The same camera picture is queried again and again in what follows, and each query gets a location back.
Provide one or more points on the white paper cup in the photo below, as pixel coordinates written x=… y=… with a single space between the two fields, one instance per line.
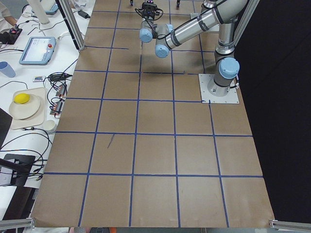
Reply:
x=49 y=126

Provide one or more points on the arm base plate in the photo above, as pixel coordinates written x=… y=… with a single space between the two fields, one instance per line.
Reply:
x=212 y=93

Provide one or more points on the aluminium frame post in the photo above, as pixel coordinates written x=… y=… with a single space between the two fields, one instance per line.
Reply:
x=71 y=23

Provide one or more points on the beige rectangular tray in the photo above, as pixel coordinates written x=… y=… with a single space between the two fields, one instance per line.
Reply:
x=39 y=117

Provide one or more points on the lower small circuit board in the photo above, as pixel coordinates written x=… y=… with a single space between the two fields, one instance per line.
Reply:
x=56 y=108

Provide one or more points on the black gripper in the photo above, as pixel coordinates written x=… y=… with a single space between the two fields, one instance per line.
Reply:
x=131 y=2

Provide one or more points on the beige round plate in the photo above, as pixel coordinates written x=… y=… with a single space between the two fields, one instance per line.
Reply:
x=24 y=111

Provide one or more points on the black power adapter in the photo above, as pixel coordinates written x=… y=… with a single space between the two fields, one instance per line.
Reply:
x=83 y=14

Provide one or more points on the black box with red button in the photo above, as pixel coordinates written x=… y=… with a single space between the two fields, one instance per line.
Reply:
x=11 y=36

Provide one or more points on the small circuit board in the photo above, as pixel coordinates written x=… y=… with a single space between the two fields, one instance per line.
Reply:
x=62 y=90
x=56 y=108

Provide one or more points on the blue teach pendant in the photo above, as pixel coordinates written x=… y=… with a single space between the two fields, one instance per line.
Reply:
x=38 y=51
x=50 y=8

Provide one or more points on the white cylinder tube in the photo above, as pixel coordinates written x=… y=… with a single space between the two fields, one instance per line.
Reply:
x=39 y=11

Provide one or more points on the small colourful card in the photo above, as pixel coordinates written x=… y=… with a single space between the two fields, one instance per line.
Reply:
x=39 y=79

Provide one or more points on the yellow lemon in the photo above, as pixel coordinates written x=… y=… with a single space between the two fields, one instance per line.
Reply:
x=22 y=98

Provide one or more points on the light blue plastic cup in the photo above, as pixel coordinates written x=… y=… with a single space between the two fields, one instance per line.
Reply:
x=7 y=70

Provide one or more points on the upper small circuit board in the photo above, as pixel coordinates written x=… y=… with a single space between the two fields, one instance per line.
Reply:
x=62 y=90

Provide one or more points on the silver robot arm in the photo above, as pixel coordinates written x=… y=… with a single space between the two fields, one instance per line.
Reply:
x=223 y=13

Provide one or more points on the black device on table edge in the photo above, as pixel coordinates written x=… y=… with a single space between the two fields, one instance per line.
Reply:
x=15 y=169

